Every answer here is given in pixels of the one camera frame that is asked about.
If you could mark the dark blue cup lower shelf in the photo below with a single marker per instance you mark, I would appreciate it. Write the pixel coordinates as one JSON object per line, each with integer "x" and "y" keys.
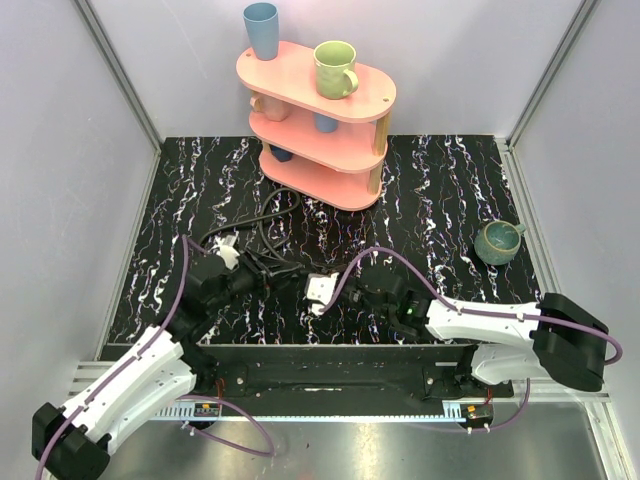
{"x": 280, "y": 154}

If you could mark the pink mug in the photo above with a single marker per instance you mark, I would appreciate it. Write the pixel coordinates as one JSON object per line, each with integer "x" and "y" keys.
{"x": 273, "y": 109}

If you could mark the blue plastic tumbler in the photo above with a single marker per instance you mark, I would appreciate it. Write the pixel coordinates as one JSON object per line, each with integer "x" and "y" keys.
{"x": 262, "y": 26}

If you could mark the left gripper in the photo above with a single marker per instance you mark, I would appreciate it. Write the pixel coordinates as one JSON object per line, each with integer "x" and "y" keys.
{"x": 261, "y": 273}

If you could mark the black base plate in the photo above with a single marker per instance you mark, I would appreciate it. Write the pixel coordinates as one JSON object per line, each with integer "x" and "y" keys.
{"x": 344, "y": 380}

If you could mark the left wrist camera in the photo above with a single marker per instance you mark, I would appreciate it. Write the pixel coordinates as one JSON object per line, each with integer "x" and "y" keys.
{"x": 224, "y": 247}

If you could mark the pink three-tier shelf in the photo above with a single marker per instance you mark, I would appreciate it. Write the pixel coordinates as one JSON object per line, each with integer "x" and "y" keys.
{"x": 342, "y": 168}

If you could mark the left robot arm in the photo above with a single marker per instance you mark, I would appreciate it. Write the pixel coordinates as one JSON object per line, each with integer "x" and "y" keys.
{"x": 77, "y": 440}

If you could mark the green mug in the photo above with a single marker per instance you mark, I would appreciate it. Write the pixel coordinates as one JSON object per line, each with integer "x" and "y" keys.
{"x": 335, "y": 75}

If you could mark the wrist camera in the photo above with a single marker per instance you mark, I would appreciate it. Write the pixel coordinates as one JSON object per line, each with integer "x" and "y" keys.
{"x": 319, "y": 290}
{"x": 224, "y": 247}

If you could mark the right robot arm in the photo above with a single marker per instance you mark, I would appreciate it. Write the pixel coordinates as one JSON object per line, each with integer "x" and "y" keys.
{"x": 554, "y": 338}

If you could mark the blue cup middle shelf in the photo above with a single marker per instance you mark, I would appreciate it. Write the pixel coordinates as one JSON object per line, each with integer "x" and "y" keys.
{"x": 325, "y": 124}

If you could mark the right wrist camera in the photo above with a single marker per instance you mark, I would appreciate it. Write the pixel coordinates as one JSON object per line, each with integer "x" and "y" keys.
{"x": 319, "y": 290}

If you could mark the teal ceramic cup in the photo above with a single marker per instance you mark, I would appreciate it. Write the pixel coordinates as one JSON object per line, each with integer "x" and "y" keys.
{"x": 498, "y": 242}

